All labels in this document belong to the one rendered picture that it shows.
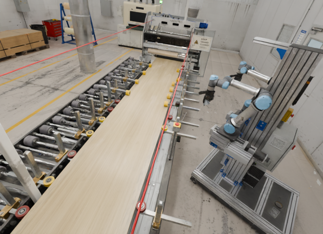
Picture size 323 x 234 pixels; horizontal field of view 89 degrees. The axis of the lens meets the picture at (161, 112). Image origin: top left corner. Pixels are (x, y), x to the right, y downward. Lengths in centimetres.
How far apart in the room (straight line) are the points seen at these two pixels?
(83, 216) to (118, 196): 27
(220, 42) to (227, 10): 154
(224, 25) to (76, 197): 1039
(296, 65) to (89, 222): 208
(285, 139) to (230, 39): 932
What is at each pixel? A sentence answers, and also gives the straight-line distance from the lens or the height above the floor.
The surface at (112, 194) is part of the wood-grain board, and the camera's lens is 155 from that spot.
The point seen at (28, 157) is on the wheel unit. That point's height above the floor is 112.
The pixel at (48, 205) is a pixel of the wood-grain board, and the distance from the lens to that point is 164.
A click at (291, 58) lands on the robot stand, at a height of 194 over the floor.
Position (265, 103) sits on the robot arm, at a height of 160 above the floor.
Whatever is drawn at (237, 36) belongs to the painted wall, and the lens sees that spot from 1104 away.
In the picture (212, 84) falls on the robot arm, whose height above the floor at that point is 159.
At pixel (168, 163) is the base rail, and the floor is 70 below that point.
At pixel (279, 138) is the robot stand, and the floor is 121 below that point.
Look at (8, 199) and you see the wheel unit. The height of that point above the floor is 94.
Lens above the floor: 225
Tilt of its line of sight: 35 degrees down
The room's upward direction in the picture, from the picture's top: 8 degrees clockwise
